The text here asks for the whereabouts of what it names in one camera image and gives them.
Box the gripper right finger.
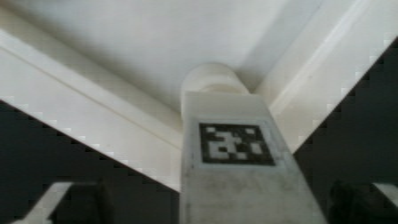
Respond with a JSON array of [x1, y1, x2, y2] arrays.
[[327, 181, 398, 224]]

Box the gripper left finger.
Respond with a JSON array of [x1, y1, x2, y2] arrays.
[[16, 182, 114, 224]]

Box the white leg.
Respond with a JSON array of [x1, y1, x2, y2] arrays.
[[180, 63, 327, 224]]

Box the white square tabletop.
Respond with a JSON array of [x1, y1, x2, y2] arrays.
[[0, 0, 398, 187]]

